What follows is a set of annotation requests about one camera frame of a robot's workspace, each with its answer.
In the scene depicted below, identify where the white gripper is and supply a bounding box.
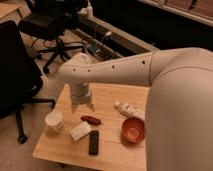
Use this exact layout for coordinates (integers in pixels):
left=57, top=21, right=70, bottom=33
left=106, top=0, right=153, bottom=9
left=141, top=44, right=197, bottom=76
left=69, top=83, right=95, bottom=113

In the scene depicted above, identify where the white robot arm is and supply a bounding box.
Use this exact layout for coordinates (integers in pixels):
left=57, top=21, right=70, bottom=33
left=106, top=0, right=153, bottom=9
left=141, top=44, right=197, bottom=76
left=59, top=47, right=213, bottom=171

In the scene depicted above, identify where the black remote control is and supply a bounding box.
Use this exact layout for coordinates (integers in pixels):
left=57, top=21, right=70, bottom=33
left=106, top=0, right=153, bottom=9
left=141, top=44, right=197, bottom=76
left=89, top=130, right=99, bottom=155

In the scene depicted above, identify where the wooden table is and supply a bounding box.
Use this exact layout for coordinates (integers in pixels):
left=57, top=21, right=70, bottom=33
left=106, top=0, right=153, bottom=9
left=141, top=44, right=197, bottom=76
left=33, top=84, right=149, bottom=171

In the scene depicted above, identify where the white tube bottle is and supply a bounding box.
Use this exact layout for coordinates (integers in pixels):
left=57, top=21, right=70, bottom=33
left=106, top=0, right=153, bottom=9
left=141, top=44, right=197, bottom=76
left=115, top=101, right=145, bottom=120

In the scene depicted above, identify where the red bowl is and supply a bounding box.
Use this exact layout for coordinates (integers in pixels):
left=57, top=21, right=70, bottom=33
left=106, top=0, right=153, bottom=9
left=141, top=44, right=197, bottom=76
left=121, top=117, right=145, bottom=143

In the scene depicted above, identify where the black chair at left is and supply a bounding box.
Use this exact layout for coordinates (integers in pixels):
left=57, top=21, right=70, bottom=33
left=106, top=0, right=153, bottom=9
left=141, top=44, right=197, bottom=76
left=0, top=20, right=55, bottom=144

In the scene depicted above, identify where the black office chair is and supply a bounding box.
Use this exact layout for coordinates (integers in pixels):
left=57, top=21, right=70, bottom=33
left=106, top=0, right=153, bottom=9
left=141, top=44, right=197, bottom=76
left=18, top=0, right=87, bottom=74

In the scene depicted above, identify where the white spray bottle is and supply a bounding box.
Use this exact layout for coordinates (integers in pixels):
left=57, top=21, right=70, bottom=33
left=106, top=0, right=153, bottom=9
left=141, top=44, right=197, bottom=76
left=80, top=0, right=93, bottom=17

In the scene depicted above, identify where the power strip with cables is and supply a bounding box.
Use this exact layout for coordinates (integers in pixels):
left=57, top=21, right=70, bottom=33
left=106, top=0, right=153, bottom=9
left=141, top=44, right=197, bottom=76
left=87, top=31, right=117, bottom=61

